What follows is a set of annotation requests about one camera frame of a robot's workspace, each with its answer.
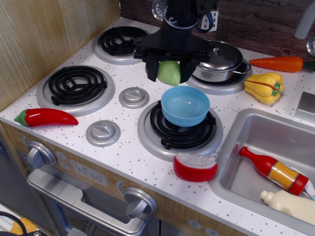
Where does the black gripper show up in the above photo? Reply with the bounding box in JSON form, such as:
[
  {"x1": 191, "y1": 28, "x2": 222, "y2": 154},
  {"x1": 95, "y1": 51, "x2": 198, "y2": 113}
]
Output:
[{"x1": 134, "y1": 23, "x2": 214, "y2": 84}]

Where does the green toy pear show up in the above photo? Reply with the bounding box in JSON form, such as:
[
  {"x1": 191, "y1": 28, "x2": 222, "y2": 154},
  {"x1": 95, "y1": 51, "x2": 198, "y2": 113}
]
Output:
[{"x1": 157, "y1": 60, "x2": 181, "y2": 86}]

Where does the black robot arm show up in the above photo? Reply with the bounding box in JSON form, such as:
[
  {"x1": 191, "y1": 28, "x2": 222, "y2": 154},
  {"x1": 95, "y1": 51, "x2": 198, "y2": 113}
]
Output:
[{"x1": 134, "y1": 0, "x2": 218, "y2": 83}]

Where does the light blue plastic bowl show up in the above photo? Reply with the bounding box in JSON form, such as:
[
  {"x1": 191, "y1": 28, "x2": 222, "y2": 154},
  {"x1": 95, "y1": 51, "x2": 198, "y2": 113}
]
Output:
[{"x1": 160, "y1": 86, "x2": 210, "y2": 127}]

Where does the red bowl of rice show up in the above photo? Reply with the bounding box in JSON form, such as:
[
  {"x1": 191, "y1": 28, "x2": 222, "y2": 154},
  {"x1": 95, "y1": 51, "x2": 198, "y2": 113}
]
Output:
[{"x1": 173, "y1": 153, "x2": 218, "y2": 182}]

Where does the silver stove knob centre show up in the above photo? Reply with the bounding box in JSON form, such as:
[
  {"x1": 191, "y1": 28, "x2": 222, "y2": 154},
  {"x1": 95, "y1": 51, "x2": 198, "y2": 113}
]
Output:
[{"x1": 119, "y1": 87, "x2": 150, "y2": 109}]

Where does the silver stove knob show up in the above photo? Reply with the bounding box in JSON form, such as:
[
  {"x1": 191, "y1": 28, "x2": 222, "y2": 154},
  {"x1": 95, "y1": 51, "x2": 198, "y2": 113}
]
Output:
[
  {"x1": 119, "y1": 87, "x2": 150, "y2": 109},
  {"x1": 86, "y1": 120, "x2": 121, "y2": 147}
]

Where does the steel pot with lid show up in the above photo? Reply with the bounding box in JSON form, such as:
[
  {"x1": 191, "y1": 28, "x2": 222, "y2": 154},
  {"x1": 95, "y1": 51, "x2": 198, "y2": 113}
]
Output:
[{"x1": 192, "y1": 40, "x2": 251, "y2": 82}]

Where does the back left black burner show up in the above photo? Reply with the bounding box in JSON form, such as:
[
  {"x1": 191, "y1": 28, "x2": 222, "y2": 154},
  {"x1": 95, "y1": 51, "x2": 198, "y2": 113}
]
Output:
[{"x1": 93, "y1": 26, "x2": 150, "y2": 65}]

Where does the black burner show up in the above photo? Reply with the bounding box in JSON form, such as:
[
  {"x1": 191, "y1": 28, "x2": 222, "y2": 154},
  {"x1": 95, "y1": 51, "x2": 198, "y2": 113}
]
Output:
[
  {"x1": 93, "y1": 26, "x2": 150, "y2": 65},
  {"x1": 137, "y1": 101, "x2": 223, "y2": 162},
  {"x1": 37, "y1": 65, "x2": 115, "y2": 117}
]

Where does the hanging silver skimmer ladle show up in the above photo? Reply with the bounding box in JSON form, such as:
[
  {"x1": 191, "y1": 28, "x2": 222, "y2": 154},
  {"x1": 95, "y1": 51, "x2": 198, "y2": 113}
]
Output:
[{"x1": 151, "y1": 0, "x2": 167, "y2": 21}]

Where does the front right black burner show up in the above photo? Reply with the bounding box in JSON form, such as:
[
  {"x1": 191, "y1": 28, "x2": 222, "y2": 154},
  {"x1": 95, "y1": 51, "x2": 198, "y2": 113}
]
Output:
[{"x1": 137, "y1": 101, "x2": 223, "y2": 162}]

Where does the front left black burner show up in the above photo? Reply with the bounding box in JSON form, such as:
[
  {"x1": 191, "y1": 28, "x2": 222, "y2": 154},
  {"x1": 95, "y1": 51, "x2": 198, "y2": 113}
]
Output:
[{"x1": 37, "y1": 65, "x2": 115, "y2": 117}]

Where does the silver stove knob front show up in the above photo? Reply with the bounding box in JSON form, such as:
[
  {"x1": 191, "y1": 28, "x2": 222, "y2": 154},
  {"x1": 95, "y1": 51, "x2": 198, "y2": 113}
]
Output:
[{"x1": 86, "y1": 120, "x2": 121, "y2": 147}]

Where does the yellow toy bell pepper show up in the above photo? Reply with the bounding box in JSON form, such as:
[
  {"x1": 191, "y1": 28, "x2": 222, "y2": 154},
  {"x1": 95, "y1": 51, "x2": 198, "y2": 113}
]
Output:
[{"x1": 244, "y1": 72, "x2": 284, "y2": 105}]

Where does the orange toy carrot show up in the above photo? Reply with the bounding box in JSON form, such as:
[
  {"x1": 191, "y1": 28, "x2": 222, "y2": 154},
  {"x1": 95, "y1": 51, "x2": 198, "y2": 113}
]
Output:
[{"x1": 249, "y1": 57, "x2": 315, "y2": 72}]

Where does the silver toy sink basin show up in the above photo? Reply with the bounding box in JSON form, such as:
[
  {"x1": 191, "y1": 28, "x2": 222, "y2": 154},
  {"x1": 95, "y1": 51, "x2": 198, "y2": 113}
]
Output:
[{"x1": 210, "y1": 109, "x2": 315, "y2": 236}]

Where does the oven clock display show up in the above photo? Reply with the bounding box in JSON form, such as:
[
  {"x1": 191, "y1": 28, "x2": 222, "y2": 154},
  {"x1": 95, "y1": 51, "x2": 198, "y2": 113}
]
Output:
[{"x1": 70, "y1": 160, "x2": 107, "y2": 186}]

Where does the silver toy faucet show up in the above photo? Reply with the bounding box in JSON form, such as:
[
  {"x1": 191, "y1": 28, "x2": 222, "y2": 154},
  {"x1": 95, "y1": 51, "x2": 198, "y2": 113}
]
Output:
[{"x1": 294, "y1": 0, "x2": 315, "y2": 57}]

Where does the red toy chili pepper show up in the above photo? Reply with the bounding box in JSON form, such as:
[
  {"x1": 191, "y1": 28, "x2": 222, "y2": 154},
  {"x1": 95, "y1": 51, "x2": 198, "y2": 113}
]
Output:
[{"x1": 14, "y1": 108, "x2": 78, "y2": 127}]

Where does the right silver oven dial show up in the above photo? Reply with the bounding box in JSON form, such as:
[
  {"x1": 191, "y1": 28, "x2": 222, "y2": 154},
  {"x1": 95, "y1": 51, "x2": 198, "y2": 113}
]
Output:
[{"x1": 124, "y1": 187, "x2": 158, "y2": 219}]

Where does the silver oven dial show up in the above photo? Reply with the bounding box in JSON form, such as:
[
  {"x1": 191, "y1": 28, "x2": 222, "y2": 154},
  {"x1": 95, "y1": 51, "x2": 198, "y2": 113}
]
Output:
[
  {"x1": 124, "y1": 187, "x2": 158, "y2": 219},
  {"x1": 26, "y1": 141, "x2": 57, "y2": 169}
]

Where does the left silver oven dial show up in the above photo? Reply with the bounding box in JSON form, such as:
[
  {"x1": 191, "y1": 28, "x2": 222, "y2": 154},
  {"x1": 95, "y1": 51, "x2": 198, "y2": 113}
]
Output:
[{"x1": 26, "y1": 141, "x2": 57, "y2": 169}]

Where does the red toy ketchup bottle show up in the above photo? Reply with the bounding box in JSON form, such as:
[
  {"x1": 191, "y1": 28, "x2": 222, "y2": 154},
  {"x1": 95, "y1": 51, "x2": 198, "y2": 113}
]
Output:
[{"x1": 239, "y1": 147, "x2": 309, "y2": 196}]

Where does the cream toy bottle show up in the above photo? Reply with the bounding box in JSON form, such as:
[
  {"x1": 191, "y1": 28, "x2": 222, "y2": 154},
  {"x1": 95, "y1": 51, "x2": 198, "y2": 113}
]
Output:
[{"x1": 260, "y1": 190, "x2": 315, "y2": 225}]

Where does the yellow object bottom left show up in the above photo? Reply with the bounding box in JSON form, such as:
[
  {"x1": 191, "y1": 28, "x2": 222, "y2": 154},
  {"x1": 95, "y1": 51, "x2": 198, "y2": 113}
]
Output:
[{"x1": 10, "y1": 218, "x2": 37, "y2": 235}]

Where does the back right burner ring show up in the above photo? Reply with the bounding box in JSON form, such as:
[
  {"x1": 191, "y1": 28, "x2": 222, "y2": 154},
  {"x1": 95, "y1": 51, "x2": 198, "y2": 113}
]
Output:
[{"x1": 184, "y1": 58, "x2": 253, "y2": 96}]

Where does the silver oven door handle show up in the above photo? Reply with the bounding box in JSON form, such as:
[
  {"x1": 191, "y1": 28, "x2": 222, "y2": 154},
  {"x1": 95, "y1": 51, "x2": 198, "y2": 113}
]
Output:
[{"x1": 28, "y1": 170, "x2": 148, "y2": 236}]

